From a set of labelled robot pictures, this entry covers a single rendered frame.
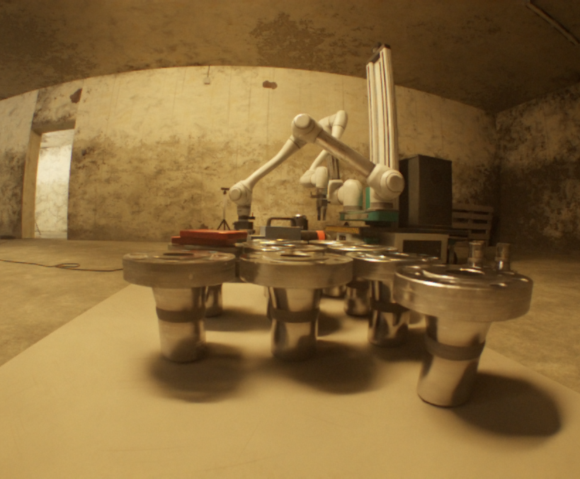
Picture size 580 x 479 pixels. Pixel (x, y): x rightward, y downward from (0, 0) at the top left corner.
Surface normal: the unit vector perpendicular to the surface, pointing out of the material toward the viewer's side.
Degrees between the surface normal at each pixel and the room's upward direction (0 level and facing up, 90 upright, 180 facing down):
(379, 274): 90
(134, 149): 90
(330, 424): 0
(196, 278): 90
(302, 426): 0
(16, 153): 90
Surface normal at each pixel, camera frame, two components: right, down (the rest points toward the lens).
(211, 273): 0.79, 0.06
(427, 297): -0.84, 0.01
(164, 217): 0.13, 0.05
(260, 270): -0.58, 0.04
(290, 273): -0.10, 0.05
